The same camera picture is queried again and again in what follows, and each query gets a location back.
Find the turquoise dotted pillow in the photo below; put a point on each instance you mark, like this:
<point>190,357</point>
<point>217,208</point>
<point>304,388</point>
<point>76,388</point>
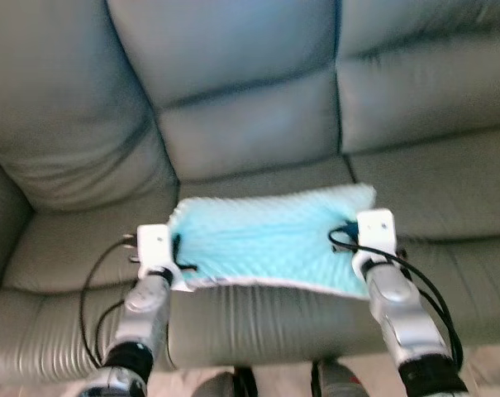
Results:
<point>266,240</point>

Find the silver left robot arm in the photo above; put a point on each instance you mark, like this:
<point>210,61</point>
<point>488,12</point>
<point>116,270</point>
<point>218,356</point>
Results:
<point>146,306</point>

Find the green leather sofa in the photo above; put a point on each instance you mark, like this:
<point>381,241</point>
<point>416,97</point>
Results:
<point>250,83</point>

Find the silver left robot leg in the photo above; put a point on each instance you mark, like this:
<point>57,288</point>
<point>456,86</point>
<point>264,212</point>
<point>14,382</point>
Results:
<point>225,385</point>

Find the silver robot leg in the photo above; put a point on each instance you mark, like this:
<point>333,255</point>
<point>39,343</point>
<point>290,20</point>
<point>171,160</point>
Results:
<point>225,385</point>
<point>340,382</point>

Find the silver right robot leg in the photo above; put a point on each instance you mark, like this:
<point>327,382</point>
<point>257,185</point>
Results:
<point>340,382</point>

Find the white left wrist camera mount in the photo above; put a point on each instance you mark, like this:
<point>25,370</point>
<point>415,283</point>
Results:
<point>154,244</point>

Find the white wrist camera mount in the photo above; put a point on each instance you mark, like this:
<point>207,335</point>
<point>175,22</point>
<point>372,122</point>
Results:
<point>154,244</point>
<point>378,227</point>

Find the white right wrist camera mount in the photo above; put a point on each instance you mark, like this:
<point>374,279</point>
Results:
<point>378,227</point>

